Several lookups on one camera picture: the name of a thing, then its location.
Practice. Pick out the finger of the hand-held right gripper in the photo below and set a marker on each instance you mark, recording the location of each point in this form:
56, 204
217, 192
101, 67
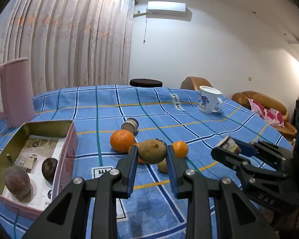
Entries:
226, 156
248, 149

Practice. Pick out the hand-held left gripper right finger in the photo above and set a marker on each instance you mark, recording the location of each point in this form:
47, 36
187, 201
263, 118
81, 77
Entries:
171, 171

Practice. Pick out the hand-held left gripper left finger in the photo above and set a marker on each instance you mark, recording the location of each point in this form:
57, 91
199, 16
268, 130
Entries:
133, 169

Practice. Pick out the small yellow fruit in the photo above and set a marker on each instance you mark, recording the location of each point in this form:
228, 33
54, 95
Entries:
162, 166

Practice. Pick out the small orange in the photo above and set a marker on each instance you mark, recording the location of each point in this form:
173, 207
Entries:
180, 149
140, 160

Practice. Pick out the purple printed snack cup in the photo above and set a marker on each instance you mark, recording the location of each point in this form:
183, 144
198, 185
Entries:
229, 143

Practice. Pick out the brown round fruit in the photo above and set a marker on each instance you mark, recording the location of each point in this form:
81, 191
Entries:
152, 151

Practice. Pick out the large orange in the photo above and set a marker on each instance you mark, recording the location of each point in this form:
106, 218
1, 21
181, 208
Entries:
122, 140

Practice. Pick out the small round can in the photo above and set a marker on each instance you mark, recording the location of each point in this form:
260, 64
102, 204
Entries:
129, 125

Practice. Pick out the pink metal tin box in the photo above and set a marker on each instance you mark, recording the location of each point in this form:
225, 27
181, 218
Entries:
69, 159

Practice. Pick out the pink patterned cushion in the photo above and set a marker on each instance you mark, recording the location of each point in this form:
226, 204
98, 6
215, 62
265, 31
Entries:
269, 114

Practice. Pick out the brown leather sofa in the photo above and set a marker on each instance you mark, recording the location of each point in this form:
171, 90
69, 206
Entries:
259, 99

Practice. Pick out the blue plaid tablecloth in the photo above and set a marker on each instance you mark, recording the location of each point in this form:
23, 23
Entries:
164, 114

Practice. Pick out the white printed cup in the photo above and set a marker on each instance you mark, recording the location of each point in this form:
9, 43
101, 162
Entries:
206, 99

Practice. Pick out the brown leather armchair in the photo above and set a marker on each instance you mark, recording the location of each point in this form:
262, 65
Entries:
189, 83

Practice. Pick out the dark round fruit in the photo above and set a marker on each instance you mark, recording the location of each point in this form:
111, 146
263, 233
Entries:
49, 169

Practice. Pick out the dark round stool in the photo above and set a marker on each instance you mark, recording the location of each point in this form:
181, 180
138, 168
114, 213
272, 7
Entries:
145, 82

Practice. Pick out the printed paper sheet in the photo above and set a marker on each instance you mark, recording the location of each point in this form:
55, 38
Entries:
37, 149

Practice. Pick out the large purple fruit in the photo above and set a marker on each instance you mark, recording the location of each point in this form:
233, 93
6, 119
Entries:
17, 183

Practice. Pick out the pink floral curtain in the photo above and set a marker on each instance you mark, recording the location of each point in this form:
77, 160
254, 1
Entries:
77, 42

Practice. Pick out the pink electric kettle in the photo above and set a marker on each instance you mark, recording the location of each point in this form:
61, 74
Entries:
17, 92

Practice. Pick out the white air conditioner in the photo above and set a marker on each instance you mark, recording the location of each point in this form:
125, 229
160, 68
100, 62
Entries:
167, 8

